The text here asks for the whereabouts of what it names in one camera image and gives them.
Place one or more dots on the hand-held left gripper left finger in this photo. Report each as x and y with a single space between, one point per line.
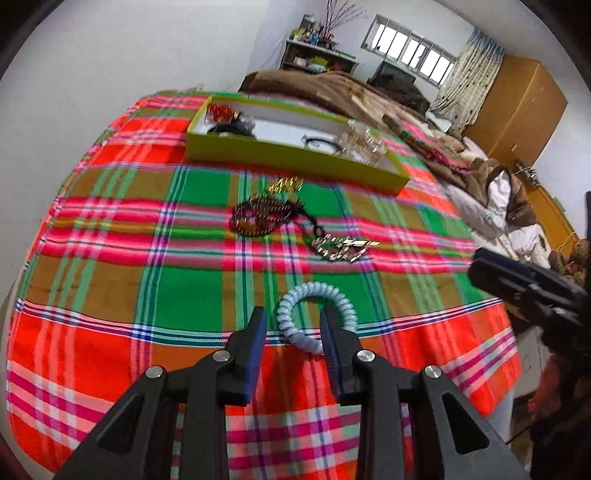
253 360

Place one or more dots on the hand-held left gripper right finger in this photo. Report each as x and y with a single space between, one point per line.
334 360

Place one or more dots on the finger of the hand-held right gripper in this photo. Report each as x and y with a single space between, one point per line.
521 270
508 290

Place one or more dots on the green cardboard box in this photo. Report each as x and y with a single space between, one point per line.
277 154

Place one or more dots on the brown plush toy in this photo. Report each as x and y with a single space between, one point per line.
575 258

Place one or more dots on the white quilt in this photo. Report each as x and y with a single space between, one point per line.
489 217

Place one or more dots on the red green plaid cloth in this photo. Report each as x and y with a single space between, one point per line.
138 277

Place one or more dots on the folded plaid cloth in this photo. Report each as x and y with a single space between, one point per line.
429 143

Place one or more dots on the wooden wardrobe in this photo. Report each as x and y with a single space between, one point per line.
517 110

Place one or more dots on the patterned curtain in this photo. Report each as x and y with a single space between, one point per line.
466 78

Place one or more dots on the black television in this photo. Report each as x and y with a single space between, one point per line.
395 83

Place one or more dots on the barred window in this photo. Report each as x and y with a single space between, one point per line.
406 48

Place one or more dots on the brown fleece blanket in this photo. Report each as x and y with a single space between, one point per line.
332 87

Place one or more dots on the grey storage shelf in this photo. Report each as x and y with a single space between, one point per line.
295 50

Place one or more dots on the pink flower branches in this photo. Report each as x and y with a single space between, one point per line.
339 14

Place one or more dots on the bottles on shelf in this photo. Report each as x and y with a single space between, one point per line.
314 32

